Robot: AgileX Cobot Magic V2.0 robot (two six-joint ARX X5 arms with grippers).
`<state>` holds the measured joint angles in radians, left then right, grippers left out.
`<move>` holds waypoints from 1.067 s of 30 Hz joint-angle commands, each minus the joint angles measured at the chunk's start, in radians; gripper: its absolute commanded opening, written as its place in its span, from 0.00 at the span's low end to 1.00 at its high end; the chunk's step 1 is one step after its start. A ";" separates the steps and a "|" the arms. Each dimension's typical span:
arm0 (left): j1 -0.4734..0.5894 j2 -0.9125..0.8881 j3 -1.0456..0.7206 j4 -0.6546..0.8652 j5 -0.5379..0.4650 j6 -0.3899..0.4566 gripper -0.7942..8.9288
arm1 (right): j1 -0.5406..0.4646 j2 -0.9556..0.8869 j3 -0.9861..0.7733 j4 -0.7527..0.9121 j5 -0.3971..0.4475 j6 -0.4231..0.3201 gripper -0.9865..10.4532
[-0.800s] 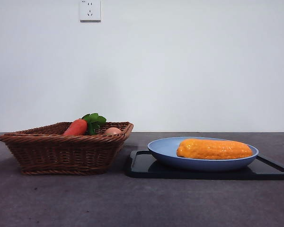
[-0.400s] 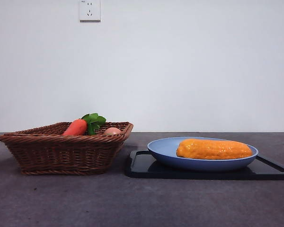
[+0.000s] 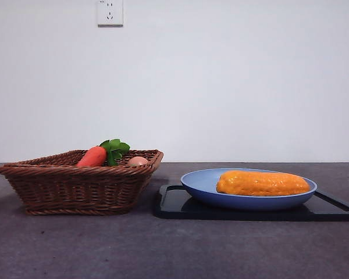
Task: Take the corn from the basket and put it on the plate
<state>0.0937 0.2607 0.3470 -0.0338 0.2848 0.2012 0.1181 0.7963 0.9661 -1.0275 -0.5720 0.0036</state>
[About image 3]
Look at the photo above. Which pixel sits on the blue round plate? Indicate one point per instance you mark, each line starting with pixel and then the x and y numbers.
pixel 200 186

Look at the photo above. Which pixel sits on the yellow corn cob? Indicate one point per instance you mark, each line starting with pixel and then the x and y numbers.
pixel 261 183

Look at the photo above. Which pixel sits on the brown wicker basket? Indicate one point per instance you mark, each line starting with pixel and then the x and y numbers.
pixel 75 189

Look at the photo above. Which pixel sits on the brown egg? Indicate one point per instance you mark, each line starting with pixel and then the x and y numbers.
pixel 138 161

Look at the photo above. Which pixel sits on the black glass tray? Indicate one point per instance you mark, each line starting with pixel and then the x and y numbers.
pixel 171 206

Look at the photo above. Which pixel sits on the orange carrot with green leaves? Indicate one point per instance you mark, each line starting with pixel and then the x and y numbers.
pixel 92 157

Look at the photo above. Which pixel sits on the white wall socket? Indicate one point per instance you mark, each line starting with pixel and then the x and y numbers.
pixel 110 13

